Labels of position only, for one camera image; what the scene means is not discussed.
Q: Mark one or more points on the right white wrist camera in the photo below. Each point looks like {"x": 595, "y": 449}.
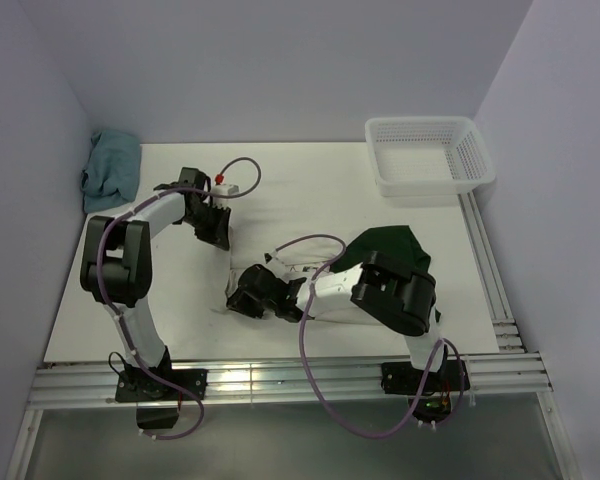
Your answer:
{"x": 275, "y": 264}

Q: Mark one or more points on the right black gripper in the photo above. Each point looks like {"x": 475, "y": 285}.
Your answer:
{"x": 240, "y": 302}

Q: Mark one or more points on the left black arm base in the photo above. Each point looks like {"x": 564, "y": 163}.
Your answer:
{"x": 158, "y": 403}

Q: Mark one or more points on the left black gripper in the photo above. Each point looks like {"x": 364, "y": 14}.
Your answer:
{"x": 219, "y": 235}

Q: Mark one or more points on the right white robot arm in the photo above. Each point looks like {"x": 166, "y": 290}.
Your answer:
{"x": 378, "y": 290}

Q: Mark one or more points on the aluminium rail frame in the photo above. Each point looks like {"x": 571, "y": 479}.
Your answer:
{"x": 512, "y": 371}

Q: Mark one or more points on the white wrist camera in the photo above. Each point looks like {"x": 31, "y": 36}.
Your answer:
{"x": 221, "y": 190}
{"x": 275, "y": 264}

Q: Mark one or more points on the white green raglan t-shirt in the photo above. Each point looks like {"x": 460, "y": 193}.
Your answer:
{"x": 398, "y": 242}

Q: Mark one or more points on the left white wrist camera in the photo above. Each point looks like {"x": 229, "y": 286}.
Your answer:
{"x": 221, "y": 190}

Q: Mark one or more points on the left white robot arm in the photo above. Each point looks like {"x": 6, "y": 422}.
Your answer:
{"x": 117, "y": 268}

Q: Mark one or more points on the crumpled light blue t-shirt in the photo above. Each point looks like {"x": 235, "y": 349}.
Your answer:
{"x": 111, "y": 176}

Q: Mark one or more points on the white plastic perforated basket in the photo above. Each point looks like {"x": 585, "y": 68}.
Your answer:
{"x": 427, "y": 155}

